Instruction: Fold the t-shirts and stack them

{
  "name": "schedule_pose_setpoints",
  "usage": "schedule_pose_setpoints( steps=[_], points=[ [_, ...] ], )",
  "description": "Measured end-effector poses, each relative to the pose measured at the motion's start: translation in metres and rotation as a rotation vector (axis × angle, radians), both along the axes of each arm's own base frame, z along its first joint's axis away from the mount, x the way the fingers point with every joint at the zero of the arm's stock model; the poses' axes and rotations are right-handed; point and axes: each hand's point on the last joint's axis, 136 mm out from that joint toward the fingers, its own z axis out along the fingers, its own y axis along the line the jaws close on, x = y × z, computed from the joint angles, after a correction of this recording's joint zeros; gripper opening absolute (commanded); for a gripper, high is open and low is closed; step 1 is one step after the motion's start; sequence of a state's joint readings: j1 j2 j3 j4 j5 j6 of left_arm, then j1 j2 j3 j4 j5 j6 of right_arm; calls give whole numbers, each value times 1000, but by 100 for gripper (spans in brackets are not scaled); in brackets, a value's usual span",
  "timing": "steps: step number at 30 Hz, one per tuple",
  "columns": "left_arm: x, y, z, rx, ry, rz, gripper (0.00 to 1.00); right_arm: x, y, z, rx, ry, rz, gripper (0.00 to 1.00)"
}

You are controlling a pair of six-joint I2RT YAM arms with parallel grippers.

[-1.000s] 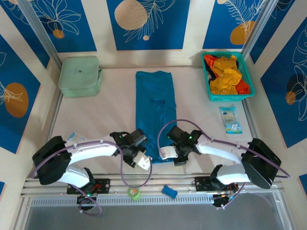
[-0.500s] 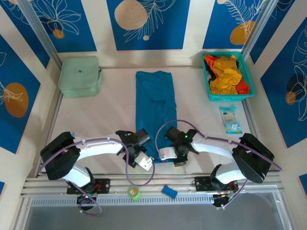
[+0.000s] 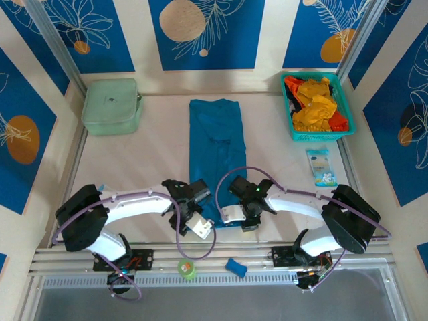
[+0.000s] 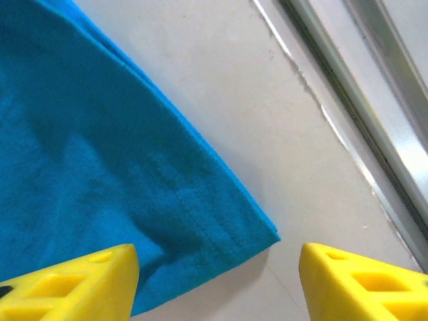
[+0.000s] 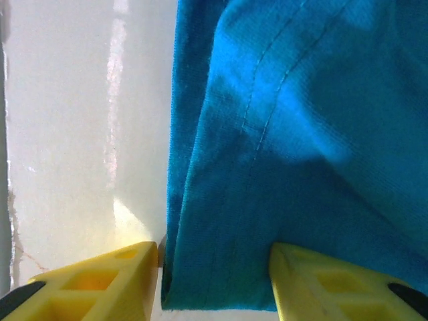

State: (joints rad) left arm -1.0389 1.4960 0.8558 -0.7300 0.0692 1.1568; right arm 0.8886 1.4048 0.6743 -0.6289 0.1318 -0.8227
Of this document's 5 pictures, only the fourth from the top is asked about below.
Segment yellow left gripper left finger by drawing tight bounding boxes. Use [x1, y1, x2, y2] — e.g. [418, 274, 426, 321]
[0, 243, 140, 321]

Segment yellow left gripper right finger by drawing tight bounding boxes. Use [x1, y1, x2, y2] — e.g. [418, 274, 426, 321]
[298, 242, 428, 321]

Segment blue t-shirt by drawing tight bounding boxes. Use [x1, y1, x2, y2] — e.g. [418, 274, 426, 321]
[0, 0, 281, 318]

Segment aluminium frame rail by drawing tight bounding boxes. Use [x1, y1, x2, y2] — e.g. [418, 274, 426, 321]
[279, 0, 428, 268]

